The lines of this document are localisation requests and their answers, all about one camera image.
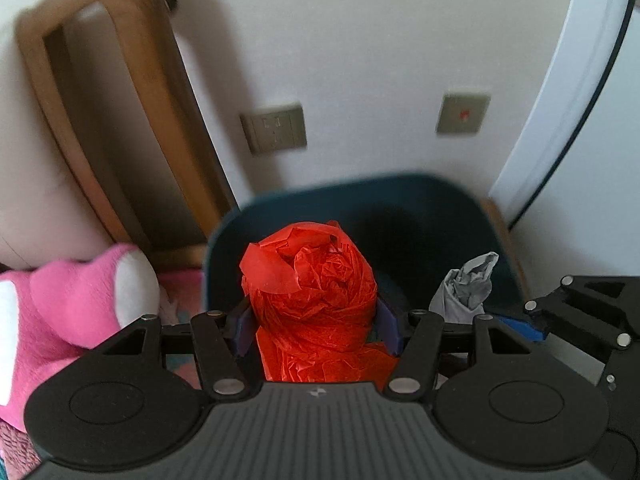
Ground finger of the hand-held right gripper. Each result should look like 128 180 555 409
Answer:
495 275 640 362

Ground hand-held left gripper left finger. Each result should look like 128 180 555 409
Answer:
95 305 253 402

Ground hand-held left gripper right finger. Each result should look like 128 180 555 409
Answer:
377 300 535 402

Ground grey paper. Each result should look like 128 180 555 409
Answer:
429 251 500 326

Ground red paper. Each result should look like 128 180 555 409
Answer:
240 220 401 392

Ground teal plastic trash bin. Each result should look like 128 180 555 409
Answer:
202 172 527 361

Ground pink plush bear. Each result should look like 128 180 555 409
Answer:
0 244 161 433

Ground white and brown wardrobe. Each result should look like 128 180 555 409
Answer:
487 0 640 232

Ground mauve folded clothes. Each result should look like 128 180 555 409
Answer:
0 422 45 480

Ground beige wall outlet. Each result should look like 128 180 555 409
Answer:
240 104 307 155

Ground beige wall switch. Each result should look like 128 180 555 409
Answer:
436 92 491 136

